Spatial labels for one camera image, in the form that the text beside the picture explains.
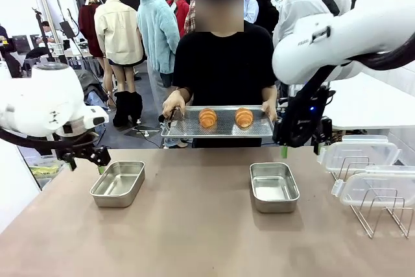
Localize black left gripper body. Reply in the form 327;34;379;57
53;132;100;158

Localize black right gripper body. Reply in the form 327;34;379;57
272;88;329;148

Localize rectangular steel container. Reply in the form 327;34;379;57
249;162;301;214
89;160;146;208

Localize golden croissant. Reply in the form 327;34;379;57
235;107;255;128
198;108;218;129

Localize silver metal baking tray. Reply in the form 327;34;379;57
160;105;276;139

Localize clear plastic clip lid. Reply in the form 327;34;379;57
331;165;415;208
316;134;403;175

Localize metal tongs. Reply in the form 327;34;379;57
159;106;183;132

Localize person's right forearm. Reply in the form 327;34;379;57
176;86;193;101

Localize person's left forearm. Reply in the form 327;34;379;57
261;86;278;104

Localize person's left hand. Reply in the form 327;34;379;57
261;99;279;123

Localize person's right hand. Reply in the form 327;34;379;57
162;90;187;119

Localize clear plastic storage bin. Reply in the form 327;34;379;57
28;156;71;191

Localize pile of grey clothes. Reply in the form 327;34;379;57
77;69;110;106

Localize white side table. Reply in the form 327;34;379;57
327;71;415;130

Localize person in black t-shirt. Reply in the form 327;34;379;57
172;0;278;149

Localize seated person in white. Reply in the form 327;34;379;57
25;20;64;61

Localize black monitor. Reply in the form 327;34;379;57
12;34;35;55

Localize black coat mannequin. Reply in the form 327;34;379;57
246;0;281;36

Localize black tripod stand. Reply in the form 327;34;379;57
31;7;61;64

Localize light stand with black box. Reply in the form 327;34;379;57
59;7;110;102

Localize white shirt mannequin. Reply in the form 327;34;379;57
273;0;332;49

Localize maroon sweater mannequin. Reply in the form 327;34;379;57
78;0;105;78

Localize cream jacket mannequin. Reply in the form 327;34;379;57
93;0;145;128

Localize standing person in dark shirt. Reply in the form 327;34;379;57
0;23;10;51

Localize teal fleece mannequin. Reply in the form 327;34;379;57
136;0;182;119

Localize plaid shirt hooded mannequin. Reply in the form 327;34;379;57
184;0;198;35

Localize red jacket mannequin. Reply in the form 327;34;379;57
167;0;191;40

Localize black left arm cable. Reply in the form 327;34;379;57
0;126;99;152

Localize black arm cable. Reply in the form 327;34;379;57
0;126;99;152
285;41;415;113

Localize metal wire lid rack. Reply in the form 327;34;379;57
330;156;415;239

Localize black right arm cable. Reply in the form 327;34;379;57
285;41;415;113

